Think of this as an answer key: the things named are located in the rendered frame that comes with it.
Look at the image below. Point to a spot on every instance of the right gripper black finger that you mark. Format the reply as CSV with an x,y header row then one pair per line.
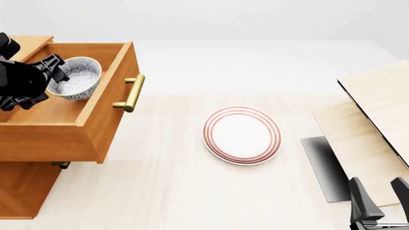
x,y
404,194
362,206

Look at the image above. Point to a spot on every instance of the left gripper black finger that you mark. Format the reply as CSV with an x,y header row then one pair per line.
x,y
35,100
60,76

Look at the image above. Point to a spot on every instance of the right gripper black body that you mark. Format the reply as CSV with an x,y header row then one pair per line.
x,y
367,226

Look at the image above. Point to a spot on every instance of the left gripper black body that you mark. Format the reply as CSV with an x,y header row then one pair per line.
x,y
48,62

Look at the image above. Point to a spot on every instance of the patterned grey-white bowl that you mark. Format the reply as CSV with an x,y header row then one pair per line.
x,y
81,80

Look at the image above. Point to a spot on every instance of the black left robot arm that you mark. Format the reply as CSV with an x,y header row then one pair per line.
x,y
19,79

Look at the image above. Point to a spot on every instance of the wooden cabinet drawer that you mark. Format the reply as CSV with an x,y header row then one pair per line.
x,y
57,139

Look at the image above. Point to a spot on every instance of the wooden cabinet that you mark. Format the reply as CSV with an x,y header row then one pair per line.
x,y
19,189

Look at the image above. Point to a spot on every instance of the pale wooden board, black edge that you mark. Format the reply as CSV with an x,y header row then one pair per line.
x,y
383,95

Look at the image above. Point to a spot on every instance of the white plate with red rings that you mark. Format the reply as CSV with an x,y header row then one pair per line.
x,y
242,136

